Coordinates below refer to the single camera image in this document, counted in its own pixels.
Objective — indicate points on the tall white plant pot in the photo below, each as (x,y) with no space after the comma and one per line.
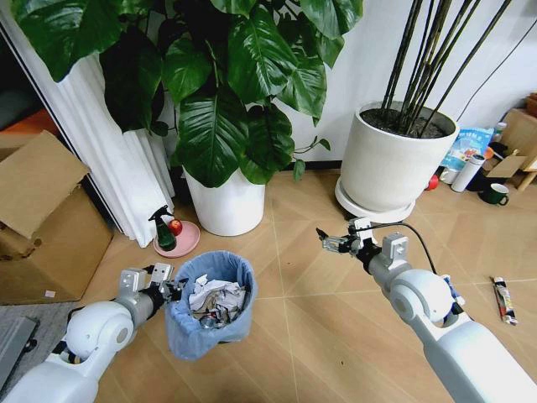
(228,205)

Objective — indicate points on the large-leaf green plant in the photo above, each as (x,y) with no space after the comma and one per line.
(226,92)

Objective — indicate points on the white pot saucer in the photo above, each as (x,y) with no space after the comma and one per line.
(369,212)

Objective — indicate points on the grey floor mat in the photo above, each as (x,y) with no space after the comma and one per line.
(46,315)

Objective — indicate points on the long snack wrapper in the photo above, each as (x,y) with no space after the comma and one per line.
(504,300)

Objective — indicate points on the dark flat device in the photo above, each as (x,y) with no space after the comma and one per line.
(14,342)

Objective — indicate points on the dark bamboo stems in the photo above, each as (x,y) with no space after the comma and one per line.
(423,63)

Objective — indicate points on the green spray bottle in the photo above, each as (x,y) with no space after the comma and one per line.
(164,233)

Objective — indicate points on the white thermos bottle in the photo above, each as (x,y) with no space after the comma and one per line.
(467,173)

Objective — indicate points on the blue printed snack bag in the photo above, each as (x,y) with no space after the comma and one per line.
(470,144)

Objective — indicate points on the red apple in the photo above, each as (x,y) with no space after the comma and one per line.
(175,227)

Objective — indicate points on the white pleated curtain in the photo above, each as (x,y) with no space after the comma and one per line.
(100,147)

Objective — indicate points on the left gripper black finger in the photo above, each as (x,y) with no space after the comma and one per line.
(178,285)
(175,296)

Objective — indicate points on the crumpled white paper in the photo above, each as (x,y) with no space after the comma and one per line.
(212,294)

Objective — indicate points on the dark green mug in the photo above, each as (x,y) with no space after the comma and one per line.
(493,195)

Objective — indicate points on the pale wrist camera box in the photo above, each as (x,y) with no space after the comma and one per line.
(162,273)
(359,228)

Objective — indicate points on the small open cardboard box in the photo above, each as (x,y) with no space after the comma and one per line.
(509,161)

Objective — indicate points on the red ball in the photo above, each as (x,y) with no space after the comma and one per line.
(432,182)

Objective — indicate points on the crushed metal can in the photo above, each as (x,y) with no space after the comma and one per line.
(207,322)

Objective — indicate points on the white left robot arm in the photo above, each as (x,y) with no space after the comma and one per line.
(96,331)

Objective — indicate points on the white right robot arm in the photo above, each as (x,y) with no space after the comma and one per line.
(423,302)

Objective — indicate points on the wide white plant pot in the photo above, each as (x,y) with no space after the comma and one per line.
(390,163)

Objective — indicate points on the pink round plate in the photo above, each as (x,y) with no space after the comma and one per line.
(186,243)

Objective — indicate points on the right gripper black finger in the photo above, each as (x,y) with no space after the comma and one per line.
(335,247)
(326,236)

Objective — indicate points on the trash bin with blue bag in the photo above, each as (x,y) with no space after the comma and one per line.
(210,331)

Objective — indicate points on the large brown cardboard box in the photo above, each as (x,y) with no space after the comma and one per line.
(46,218)

